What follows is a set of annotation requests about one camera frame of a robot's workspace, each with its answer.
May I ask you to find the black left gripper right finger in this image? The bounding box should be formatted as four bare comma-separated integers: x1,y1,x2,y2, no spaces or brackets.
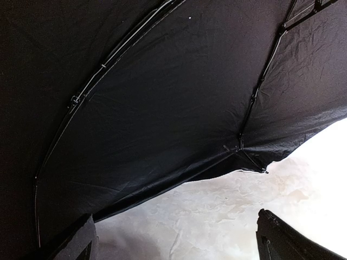
256,209,344,260

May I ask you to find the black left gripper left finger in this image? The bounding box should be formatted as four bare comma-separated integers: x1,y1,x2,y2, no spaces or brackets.
53,214,97,260

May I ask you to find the pink umbrella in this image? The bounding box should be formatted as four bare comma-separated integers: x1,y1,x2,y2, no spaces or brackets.
1,1,346,259

